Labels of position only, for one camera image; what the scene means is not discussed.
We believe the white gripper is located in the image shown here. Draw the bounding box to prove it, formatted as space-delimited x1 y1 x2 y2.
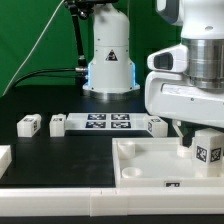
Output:
145 44 224 145

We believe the white square tabletop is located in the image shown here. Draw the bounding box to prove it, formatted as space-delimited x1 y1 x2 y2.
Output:
112 137 224 188

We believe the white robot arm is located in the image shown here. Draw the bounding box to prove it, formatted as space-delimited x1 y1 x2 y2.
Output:
83 0 224 128

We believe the white marker base plate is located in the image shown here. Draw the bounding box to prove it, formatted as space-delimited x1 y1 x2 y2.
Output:
65 113 147 130

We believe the black cable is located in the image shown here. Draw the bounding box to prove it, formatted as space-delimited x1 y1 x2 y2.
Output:
11 67 88 90

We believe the white cable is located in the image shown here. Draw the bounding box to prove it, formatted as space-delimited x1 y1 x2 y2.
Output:
1 0 66 98

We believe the white front obstacle wall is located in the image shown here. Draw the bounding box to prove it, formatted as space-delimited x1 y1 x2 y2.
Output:
0 187 224 217

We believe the white obstacle wall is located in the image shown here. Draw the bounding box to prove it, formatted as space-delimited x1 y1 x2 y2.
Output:
0 145 12 179
0 187 224 217

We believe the white left obstacle wall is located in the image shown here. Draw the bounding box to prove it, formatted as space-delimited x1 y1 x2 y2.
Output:
0 145 12 179

